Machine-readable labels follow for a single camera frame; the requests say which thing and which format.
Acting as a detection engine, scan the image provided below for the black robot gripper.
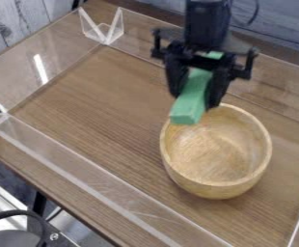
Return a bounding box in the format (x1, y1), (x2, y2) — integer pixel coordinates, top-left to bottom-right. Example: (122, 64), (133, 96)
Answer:
(151, 0), (258, 109)

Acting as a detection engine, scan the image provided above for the green rectangular block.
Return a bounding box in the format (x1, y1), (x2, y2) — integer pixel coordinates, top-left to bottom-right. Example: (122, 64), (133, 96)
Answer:
(169, 50), (226, 126)

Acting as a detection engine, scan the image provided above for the light wooden bowl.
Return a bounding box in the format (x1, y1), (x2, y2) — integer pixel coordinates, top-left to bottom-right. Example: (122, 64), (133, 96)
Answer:
(161, 103), (274, 200)

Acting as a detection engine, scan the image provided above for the black table leg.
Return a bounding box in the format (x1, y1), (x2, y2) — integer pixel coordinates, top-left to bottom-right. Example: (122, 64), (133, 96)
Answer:
(33, 192), (49, 216)

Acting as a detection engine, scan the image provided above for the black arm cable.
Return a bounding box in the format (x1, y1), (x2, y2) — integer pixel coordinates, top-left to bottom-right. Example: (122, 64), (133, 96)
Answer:
(230, 0), (261, 28)

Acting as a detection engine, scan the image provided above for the clear acrylic tray enclosure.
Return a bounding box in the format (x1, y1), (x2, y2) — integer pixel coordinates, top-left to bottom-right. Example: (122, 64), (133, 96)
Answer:
(0, 1), (299, 247)

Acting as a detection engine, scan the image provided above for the grey metal bracket with screw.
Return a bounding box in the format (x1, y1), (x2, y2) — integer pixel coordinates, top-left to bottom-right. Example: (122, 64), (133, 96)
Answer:
(27, 218), (81, 247)

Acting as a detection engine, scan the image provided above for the black cable loop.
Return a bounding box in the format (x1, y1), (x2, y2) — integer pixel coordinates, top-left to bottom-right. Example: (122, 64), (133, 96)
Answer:
(0, 209), (49, 247)

